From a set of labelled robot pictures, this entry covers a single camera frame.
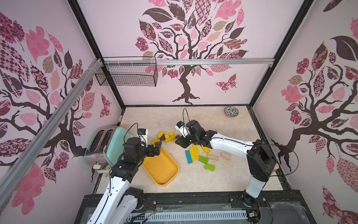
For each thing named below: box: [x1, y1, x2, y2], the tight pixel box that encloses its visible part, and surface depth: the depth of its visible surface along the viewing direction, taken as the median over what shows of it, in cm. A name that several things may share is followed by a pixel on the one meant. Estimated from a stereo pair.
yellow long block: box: [188, 147, 197, 161], surface depth 92 cm
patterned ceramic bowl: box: [223, 105, 240, 119], surface depth 116 cm
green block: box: [198, 155, 209, 164], surface depth 91 cm
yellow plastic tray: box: [142, 147, 179, 187], surface depth 87 cm
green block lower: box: [204, 163, 216, 172], surface depth 87 cm
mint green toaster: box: [84, 126, 132, 168], surface depth 79 cm
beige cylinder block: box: [206, 154, 220, 161], surface depth 92 cm
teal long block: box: [185, 149, 193, 164], surface depth 92 cm
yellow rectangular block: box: [156, 130, 165, 140], surface depth 101 cm
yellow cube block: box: [165, 134, 177, 143], surface depth 99 cm
